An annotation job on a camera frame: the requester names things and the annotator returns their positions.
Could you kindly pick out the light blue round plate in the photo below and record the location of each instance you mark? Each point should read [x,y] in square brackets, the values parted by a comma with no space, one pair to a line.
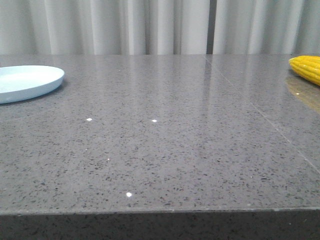
[23,82]

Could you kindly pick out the yellow corn cob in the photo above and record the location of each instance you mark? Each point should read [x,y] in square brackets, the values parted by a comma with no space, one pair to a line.
[307,67]

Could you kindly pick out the white pleated curtain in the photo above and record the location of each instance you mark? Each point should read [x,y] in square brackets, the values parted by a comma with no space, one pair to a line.
[159,27]

